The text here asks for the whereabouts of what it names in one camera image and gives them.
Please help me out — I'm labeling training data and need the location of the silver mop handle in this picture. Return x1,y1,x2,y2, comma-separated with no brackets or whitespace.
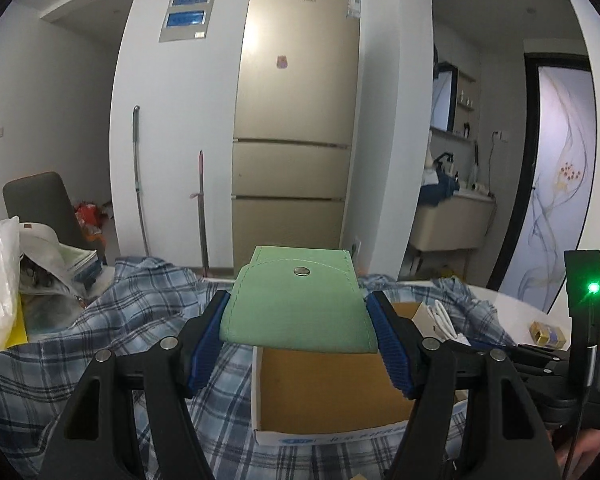
131,105,151,257

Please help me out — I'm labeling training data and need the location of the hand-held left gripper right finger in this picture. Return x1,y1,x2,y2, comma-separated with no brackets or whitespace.
365,290,563,480

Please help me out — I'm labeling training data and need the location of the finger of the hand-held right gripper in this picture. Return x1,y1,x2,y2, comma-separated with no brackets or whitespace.
460,339,576,378

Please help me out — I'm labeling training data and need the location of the dark blue cloth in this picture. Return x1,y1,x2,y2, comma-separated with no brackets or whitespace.
420,172,461,206

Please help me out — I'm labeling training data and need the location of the small gold box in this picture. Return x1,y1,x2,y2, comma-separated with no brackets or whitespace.
529,321,565,347

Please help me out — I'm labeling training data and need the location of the cardboard box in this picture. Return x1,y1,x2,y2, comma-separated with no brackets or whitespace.
251,301,473,447

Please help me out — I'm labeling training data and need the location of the white cord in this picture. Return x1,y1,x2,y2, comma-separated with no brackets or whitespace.
427,302,473,346

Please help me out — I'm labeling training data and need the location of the gold refrigerator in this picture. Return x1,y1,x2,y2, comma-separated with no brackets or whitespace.
230,0,362,281

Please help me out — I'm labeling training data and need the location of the wall electrical panel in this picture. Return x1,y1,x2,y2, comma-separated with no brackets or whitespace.
158,0,220,44

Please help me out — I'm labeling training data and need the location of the bathroom mirror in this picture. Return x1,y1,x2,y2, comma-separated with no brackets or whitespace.
430,62,458,133

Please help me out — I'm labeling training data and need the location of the grey chair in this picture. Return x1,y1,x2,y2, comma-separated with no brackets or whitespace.
2,171,106,261

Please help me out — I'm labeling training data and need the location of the green snap pouch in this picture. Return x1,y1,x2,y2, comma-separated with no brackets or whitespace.
219,246,380,355

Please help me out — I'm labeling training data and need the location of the blue plaid cloth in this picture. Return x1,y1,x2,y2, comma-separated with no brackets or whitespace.
0,256,518,480

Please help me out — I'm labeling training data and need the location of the person's right hand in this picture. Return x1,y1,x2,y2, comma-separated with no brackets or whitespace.
555,430,600,480

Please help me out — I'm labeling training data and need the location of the yellow bag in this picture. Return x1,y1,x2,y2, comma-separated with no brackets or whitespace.
0,290,30,358

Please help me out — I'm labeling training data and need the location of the beige sink cabinet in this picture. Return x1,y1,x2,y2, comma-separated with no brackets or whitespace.
410,192,496,253

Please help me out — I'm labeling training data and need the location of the red bag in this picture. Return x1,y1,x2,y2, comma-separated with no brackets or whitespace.
75,201,113,241

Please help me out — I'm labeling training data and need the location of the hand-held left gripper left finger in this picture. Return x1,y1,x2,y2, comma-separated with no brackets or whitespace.
37,290,231,480

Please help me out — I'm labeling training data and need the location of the bathroom wall shelf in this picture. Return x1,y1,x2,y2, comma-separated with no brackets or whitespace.
457,70,478,111

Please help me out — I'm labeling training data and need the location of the frosted glass door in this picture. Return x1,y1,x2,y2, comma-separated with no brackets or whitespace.
490,52,598,313

